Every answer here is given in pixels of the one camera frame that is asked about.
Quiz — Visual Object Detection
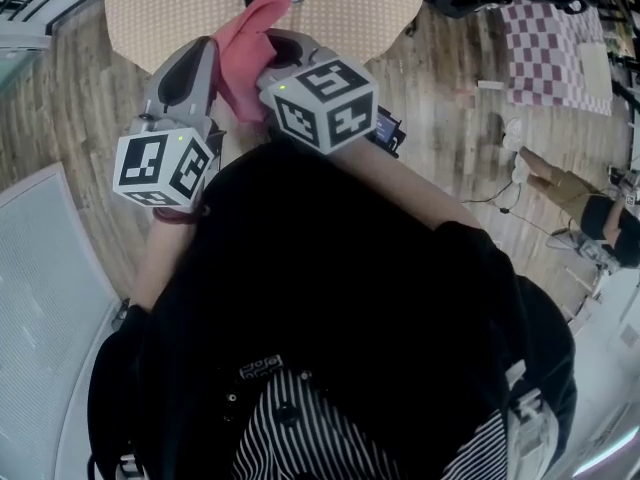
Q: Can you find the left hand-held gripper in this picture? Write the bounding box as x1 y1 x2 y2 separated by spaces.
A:
112 35 222 214

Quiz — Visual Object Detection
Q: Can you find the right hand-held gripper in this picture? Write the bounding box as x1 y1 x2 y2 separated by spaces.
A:
255 27 380 156

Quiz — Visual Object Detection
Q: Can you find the pink cloth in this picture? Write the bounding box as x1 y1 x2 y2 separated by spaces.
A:
209 0 295 124

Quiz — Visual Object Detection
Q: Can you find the person's left forearm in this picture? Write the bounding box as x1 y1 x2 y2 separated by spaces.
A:
130 210 201 314

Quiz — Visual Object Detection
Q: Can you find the grey shoulder bag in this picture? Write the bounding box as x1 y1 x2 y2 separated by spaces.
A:
504 359 560 474

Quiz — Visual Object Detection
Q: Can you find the person's right forearm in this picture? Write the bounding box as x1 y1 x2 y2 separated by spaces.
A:
344 135 484 232

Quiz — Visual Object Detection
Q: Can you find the round table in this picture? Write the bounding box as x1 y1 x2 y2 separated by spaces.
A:
103 0 426 75

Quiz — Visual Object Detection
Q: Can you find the table with purple checked cloth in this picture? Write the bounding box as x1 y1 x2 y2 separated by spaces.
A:
499 0 615 118

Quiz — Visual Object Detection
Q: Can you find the black display screen device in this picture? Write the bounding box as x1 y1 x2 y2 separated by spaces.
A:
367 105 404 159

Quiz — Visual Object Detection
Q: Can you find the person's black shirt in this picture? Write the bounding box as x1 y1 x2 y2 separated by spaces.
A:
87 140 579 480

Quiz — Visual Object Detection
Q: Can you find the white frosted partition panel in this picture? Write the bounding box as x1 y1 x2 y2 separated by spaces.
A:
0 161 124 480

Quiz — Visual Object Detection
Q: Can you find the white flat board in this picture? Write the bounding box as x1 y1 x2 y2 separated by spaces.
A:
578 41 614 102

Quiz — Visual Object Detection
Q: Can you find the person's striped garment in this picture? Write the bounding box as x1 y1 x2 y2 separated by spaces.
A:
232 367 509 480

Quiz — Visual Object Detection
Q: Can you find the dark red wrist bracelet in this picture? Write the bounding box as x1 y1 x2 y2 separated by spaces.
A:
152 206 199 226

